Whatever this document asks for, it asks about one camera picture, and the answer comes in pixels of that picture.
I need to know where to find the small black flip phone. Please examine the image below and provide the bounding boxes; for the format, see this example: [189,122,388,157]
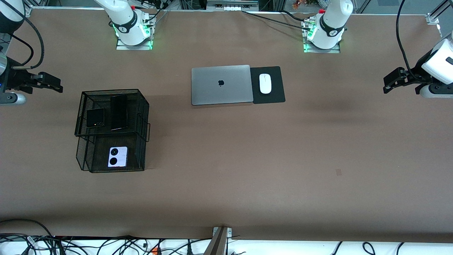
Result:
[86,108,105,129]

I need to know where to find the tall black smartphone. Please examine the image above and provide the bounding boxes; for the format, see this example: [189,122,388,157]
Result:
[110,94,129,131]

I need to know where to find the lavender flip phone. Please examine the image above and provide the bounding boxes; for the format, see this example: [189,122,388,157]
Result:
[108,146,128,168]

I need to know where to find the black mouse pad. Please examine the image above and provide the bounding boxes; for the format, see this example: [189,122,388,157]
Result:
[250,66,286,104]

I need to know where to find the white computer mouse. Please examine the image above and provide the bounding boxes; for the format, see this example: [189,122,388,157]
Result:
[259,73,272,95]

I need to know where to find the silver laptop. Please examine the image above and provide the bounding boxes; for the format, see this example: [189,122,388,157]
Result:
[191,65,254,106]

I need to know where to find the white power strip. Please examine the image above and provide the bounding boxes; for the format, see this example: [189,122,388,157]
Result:
[206,0,259,12]

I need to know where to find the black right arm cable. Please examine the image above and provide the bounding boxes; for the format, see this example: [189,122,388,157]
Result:
[0,11,45,69]

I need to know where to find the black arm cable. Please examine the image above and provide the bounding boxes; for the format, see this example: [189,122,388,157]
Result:
[396,0,413,73]
[0,11,45,69]

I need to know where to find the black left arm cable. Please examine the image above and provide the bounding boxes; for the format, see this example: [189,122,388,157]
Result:
[396,0,413,73]

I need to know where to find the aluminium frame profile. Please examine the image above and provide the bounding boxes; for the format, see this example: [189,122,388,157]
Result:
[24,0,48,16]
[426,0,453,25]

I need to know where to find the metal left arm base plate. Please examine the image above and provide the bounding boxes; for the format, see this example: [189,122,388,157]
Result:
[303,40,341,54]

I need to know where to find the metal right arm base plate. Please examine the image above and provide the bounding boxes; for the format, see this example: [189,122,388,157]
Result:
[116,35,154,51]

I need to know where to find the black wire mesh tray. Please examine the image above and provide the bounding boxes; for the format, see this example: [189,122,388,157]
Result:
[74,89,151,174]

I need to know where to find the curved black table cable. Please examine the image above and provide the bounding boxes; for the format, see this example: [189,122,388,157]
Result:
[280,10,306,22]

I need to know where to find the black base cables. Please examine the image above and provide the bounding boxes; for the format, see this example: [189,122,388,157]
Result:
[140,0,168,27]

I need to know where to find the black looped floor cable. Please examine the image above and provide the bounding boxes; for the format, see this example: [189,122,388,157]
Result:
[0,219,54,238]

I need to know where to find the long black table cable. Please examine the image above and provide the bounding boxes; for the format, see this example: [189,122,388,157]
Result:
[242,10,308,29]

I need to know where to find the tangled black floor cables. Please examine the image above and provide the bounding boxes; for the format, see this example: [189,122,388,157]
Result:
[0,234,213,255]

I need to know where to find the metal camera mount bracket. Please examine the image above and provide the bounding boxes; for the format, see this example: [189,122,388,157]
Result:
[203,227,233,255]

